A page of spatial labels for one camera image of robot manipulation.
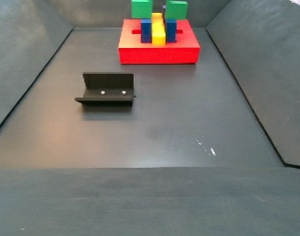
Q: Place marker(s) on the green stepped block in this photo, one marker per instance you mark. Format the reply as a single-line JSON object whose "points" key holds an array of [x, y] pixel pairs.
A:
{"points": [[175, 9]]}

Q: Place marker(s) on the red base board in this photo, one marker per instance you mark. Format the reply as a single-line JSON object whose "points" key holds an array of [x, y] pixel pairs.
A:
{"points": [[136, 53]]}

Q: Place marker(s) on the long yellow bar block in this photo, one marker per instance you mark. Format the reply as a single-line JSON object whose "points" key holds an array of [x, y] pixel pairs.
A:
{"points": [[158, 31]]}

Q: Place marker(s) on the black angled holder bracket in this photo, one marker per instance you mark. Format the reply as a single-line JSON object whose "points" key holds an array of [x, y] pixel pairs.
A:
{"points": [[107, 88]]}

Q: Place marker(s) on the dark blue post left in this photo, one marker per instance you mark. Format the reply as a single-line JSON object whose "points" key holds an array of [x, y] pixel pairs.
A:
{"points": [[144, 30]]}

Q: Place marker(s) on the dark blue post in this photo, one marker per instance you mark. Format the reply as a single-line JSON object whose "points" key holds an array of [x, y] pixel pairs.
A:
{"points": [[170, 30], [144, 30]]}

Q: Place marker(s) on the dark blue post right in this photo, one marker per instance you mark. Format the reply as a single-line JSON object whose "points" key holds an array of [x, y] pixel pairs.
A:
{"points": [[170, 30]]}

